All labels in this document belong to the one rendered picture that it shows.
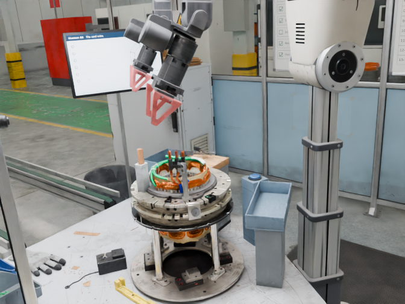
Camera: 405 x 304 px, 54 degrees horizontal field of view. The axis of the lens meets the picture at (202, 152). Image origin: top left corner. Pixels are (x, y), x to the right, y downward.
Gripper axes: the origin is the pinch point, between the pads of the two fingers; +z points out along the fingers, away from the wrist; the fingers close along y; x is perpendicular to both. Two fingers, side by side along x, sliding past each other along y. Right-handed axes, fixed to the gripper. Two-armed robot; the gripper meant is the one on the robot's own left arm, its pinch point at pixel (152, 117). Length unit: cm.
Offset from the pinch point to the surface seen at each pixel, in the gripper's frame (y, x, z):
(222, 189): -14.9, 31.7, 14.4
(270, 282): -6, 56, 35
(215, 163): -46, 39, 14
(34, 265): -42, -8, 71
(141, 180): -22.3, 9.5, 22.4
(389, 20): -158, 157, -104
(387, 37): -159, 163, -94
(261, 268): -7, 52, 32
